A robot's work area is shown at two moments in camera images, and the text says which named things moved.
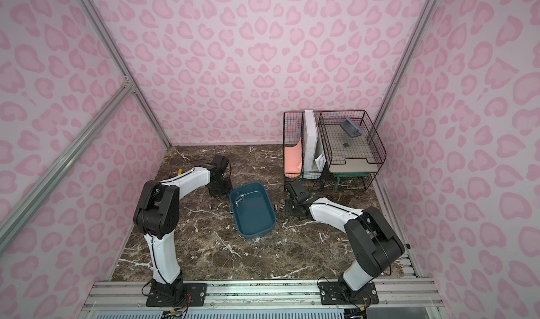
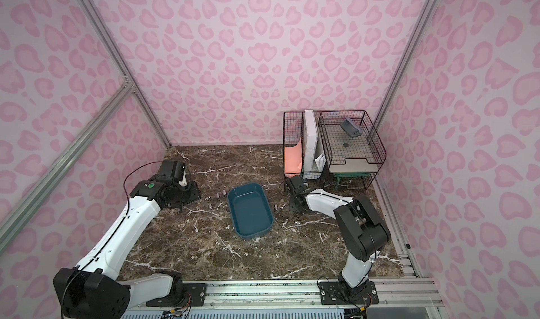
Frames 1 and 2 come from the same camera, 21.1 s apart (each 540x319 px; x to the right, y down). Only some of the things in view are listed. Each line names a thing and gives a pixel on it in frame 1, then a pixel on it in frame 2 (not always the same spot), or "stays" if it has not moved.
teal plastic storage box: [252, 209] stays
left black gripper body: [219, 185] → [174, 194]
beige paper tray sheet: [346, 154] stays
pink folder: [293, 159] stays
